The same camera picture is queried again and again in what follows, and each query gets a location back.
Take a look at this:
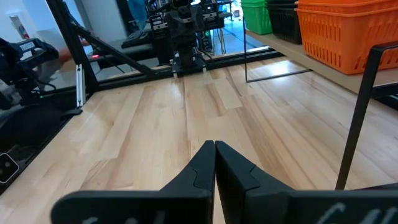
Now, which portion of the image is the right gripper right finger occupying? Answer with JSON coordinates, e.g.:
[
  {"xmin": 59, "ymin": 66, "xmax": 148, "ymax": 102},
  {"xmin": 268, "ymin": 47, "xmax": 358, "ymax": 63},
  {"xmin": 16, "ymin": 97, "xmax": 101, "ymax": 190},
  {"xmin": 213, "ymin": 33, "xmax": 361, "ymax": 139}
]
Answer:
[{"xmin": 215, "ymin": 140, "xmax": 398, "ymax": 224}]

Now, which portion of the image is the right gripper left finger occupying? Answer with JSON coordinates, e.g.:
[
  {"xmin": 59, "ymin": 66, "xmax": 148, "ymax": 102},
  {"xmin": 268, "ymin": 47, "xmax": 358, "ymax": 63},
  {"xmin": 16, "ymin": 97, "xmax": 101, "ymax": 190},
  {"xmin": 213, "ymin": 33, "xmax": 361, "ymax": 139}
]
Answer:
[{"xmin": 50, "ymin": 139, "xmax": 217, "ymax": 224}]

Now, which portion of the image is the orange plastic slotted basket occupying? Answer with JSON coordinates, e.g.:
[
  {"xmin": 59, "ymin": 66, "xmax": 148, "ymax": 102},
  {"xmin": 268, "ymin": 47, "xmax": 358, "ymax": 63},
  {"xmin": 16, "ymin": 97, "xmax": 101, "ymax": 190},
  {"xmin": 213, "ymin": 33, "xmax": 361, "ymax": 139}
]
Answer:
[
  {"xmin": 294, "ymin": 7, "xmax": 398, "ymax": 75},
  {"xmin": 294, "ymin": 0, "xmax": 398, "ymax": 13}
]

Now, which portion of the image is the wooden shelf with black legs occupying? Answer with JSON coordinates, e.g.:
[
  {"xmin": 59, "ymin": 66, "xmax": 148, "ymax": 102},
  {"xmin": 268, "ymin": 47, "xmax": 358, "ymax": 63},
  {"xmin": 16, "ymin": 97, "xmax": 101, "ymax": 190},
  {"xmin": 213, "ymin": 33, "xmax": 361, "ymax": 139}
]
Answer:
[{"xmin": 243, "ymin": 15, "xmax": 398, "ymax": 191}]

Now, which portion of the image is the person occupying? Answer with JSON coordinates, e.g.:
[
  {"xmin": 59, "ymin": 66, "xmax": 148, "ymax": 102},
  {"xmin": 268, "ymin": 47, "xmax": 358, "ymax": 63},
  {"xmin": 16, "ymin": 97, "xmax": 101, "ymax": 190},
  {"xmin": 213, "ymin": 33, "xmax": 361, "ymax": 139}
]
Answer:
[{"xmin": 126, "ymin": 0, "xmax": 149, "ymax": 32}]

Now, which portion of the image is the black keyboard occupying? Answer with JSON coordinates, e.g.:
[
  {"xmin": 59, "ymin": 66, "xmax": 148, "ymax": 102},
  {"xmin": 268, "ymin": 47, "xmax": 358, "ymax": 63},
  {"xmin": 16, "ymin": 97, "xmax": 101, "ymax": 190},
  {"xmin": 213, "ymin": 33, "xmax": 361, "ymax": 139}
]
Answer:
[{"xmin": 120, "ymin": 29, "xmax": 154, "ymax": 49}]

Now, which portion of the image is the person's hand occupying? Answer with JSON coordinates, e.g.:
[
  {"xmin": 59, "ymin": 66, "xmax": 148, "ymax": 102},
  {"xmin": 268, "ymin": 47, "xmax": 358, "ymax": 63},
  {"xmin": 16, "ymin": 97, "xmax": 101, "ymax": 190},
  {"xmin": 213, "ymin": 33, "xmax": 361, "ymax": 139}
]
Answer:
[{"xmin": 58, "ymin": 46, "xmax": 77, "ymax": 65}]

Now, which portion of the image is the black aluminium rig frame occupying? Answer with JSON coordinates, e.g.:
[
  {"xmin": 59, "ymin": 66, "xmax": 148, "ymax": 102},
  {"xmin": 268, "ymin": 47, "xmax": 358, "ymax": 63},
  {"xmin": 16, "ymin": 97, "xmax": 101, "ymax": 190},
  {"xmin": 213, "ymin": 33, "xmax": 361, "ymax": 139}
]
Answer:
[{"xmin": 0, "ymin": 0, "xmax": 284, "ymax": 197}]

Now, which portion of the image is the silver aluminium post bracket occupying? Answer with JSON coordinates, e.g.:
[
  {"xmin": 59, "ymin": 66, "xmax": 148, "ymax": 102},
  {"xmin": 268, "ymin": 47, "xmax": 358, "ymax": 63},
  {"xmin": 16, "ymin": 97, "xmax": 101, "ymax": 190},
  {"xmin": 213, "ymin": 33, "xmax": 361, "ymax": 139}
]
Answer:
[{"xmin": 75, "ymin": 63, "xmax": 86, "ymax": 108}]

